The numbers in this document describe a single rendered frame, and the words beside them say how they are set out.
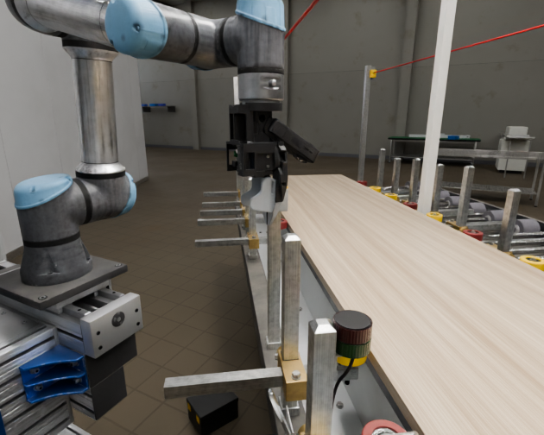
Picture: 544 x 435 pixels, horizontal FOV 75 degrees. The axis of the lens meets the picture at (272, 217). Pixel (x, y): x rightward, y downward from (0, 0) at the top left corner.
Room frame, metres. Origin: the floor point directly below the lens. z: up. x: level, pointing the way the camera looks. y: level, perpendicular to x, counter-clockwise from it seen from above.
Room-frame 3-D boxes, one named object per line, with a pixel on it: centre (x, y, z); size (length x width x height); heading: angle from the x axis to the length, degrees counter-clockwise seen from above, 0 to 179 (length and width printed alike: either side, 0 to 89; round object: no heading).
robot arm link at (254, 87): (0.62, 0.02, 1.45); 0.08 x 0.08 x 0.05
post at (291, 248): (0.73, -0.04, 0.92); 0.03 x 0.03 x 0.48; 8
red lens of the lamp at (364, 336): (0.48, -0.12, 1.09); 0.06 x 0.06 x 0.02
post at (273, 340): (0.98, 0.00, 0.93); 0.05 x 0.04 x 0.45; 8
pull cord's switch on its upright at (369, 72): (3.17, -0.82, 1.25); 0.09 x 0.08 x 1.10; 8
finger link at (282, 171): (0.61, -0.01, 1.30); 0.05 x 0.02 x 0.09; 29
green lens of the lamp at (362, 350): (0.48, -0.12, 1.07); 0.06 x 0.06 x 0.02
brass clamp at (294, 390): (0.70, -0.05, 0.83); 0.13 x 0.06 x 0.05; 8
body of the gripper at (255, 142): (0.62, 0.02, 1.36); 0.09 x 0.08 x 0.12; 119
